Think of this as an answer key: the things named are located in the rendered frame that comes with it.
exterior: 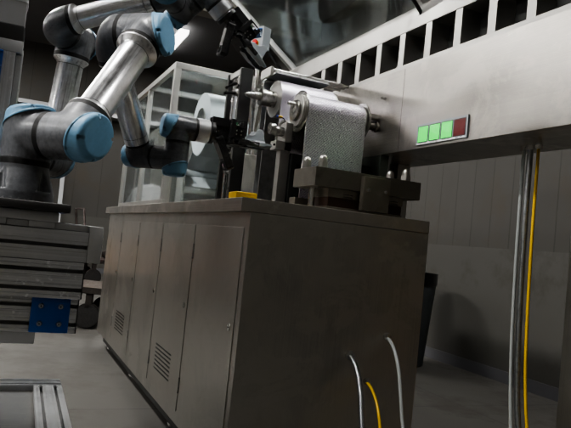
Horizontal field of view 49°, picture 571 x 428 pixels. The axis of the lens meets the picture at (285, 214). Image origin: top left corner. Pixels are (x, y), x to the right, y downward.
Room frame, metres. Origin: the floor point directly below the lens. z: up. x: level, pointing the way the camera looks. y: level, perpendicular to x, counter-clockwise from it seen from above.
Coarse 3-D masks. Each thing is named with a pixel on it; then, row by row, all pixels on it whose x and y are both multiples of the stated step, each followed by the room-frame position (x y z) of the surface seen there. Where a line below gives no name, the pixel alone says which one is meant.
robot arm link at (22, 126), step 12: (12, 108) 1.46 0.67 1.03; (24, 108) 1.45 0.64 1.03; (36, 108) 1.46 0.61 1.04; (48, 108) 1.49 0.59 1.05; (12, 120) 1.46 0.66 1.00; (24, 120) 1.45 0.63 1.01; (36, 120) 1.44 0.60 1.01; (12, 132) 1.45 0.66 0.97; (24, 132) 1.44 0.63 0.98; (36, 132) 1.43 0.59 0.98; (12, 144) 1.45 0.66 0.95; (24, 144) 1.45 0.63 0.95; (36, 144) 1.44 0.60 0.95; (12, 156) 1.45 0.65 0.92; (24, 156) 1.46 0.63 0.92; (36, 156) 1.47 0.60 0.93
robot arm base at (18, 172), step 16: (0, 160) 1.47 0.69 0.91; (16, 160) 1.45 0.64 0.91; (32, 160) 1.47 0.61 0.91; (0, 176) 1.46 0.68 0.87; (16, 176) 1.45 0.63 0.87; (32, 176) 1.46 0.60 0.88; (48, 176) 1.51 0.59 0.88; (0, 192) 1.44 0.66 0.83; (16, 192) 1.44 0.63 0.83; (32, 192) 1.46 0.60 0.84; (48, 192) 1.50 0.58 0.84
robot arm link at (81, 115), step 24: (120, 24) 1.67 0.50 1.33; (144, 24) 1.64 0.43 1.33; (168, 24) 1.69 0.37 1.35; (120, 48) 1.60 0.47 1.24; (144, 48) 1.63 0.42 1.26; (168, 48) 1.69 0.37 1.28; (120, 72) 1.55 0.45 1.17; (96, 96) 1.49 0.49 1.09; (120, 96) 1.55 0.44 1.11; (48, 120) 1.43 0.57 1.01; (72, 120) 1.41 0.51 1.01; (96, 120) 1.43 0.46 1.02; (48, 144) 1.43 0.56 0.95; (72, 144) 1.41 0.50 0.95; (96, 144) 1.44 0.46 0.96
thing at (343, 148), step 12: (312, 132) 2.12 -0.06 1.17; (324, 132) 2.14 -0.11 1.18; (336, 132) 2.16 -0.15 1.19; (348, 132) 2.18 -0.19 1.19; (360, 132) 2.20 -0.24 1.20; (312, 144) 2.13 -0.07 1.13; (324, 144) 2.15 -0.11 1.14; (336, 144) 2.17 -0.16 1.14; (348, 144) 2.19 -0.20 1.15; (360, 144) 2.21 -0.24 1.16; (312, 156) 2.13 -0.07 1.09; (336, 156) 2.17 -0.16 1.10; (348, 156) 2.19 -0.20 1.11; (360, 156) 2.21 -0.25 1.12; (336, 168) 2.17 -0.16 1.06; (348, 168) 2.19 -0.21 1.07; (360, 168) 2.21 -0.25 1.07
